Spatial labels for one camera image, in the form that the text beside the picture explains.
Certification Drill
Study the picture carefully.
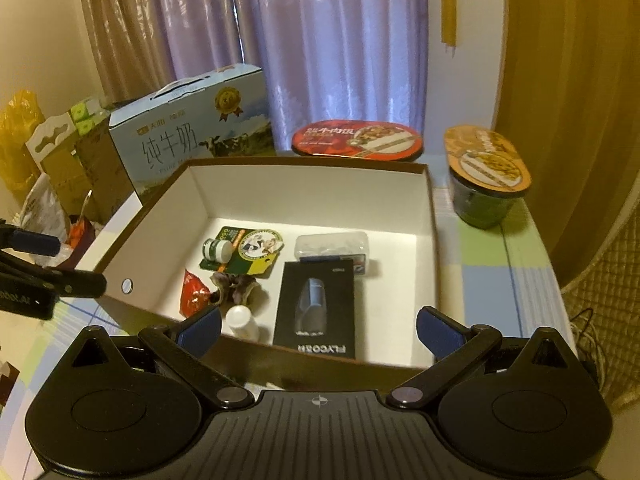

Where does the red snack packet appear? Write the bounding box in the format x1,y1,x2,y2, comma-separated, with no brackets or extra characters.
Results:
180,270,210,318

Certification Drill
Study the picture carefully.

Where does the white pill bottle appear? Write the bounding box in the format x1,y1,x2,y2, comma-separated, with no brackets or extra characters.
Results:
224,304,260,342

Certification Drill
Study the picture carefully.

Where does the white plastic bag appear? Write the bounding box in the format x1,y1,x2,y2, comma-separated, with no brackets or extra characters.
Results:
18,174,70,243

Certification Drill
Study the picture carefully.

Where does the dark brown scrunchie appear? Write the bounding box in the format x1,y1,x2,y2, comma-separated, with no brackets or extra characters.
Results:
209,272,259,307

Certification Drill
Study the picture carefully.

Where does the checkered tablecloth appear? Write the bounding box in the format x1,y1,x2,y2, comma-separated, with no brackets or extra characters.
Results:
1,177,570,479

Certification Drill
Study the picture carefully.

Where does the small green white jar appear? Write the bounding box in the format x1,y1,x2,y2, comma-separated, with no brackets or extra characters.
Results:
202,238,234,264

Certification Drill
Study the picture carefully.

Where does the brown cardboard boxes stack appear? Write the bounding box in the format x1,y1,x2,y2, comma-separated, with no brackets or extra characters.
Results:
26,98,134,224

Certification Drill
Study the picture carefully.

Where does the green card packet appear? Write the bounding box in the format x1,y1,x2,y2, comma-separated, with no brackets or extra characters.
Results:
198,226,284,276

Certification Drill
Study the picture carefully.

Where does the yellow plastic bag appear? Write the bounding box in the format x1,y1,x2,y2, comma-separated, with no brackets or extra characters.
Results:
1,90,44,204

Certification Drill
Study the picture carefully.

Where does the black shaver box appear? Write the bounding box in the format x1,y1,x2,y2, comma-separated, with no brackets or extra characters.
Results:
272,260,356,359

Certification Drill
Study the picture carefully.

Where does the clear plastic case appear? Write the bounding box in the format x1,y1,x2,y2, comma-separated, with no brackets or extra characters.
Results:
294,231,369,275

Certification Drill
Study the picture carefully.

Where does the quilted chair back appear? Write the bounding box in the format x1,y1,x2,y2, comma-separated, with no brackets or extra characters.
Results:
562,209,639,413

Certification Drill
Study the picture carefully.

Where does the brown cardboard storage box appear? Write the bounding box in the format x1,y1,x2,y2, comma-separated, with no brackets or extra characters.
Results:
80,157,438,391

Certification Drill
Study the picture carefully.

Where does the dark instant noodle bowl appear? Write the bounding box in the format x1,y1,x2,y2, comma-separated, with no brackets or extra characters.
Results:
444,125,532,230

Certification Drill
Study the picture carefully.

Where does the red instant noodle bowl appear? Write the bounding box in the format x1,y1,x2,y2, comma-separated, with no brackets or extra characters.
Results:
292,119,423,162

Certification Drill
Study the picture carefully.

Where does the blue milk carton box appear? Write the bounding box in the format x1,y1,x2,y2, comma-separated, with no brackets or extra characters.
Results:
108,64,276,200

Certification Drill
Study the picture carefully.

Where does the tan curtain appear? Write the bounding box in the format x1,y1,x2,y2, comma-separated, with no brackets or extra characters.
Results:
496,0,639,284

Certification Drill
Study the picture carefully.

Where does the purple curtain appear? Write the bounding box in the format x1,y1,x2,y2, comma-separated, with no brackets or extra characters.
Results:
158,0,428,150

